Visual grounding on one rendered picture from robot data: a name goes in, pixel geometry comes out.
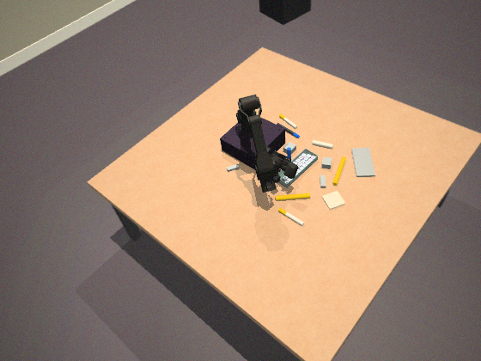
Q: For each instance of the cream flat square slab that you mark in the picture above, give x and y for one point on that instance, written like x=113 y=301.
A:
x=333 y=200

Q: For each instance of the keyboard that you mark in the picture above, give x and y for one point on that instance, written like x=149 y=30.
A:
x=303 y=160

